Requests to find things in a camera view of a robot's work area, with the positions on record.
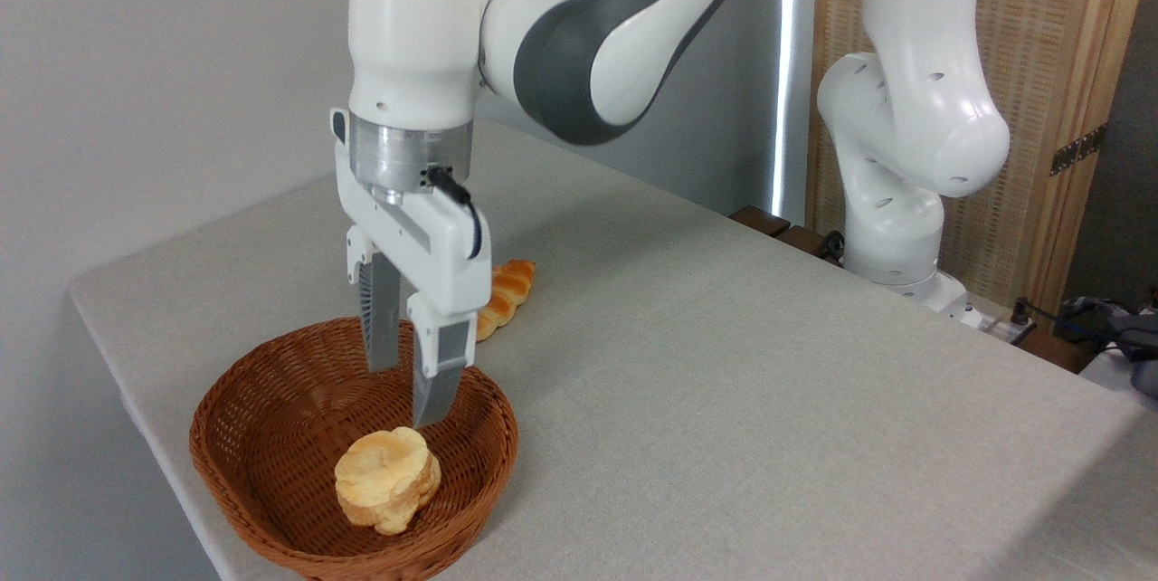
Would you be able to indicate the braided bread loaf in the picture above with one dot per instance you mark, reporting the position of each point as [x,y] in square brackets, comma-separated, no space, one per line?
[511,287]

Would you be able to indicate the round pale bread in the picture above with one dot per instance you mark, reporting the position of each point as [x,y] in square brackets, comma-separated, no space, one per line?
[384,477]

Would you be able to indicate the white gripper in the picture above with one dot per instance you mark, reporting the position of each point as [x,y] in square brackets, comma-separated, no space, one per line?
[434,264]

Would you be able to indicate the white vertical pole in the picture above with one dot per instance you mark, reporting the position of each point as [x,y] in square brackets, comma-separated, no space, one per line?
[796,65]

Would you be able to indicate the metal screen hinge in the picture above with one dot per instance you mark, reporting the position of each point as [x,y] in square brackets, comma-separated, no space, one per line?
[1077,151]

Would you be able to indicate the dark grey bag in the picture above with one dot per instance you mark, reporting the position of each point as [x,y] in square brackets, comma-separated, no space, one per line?
[1135,350]

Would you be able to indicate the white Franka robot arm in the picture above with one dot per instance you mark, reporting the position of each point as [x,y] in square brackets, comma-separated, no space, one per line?
[407,38]

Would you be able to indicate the white power strip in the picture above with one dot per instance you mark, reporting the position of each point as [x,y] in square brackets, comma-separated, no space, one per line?
[1000,328]

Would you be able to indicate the wooden rattan folding screen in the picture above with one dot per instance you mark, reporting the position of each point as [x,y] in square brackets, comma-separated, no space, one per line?
[1040,65]

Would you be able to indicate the grey tablecloth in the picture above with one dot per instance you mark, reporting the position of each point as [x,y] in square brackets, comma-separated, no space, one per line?
[769,427]

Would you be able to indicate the dark wooden block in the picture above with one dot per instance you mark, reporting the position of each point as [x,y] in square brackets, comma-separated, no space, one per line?
[760,221]

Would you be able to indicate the brown wicker basket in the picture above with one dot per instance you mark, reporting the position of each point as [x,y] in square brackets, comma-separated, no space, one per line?
[271,436]

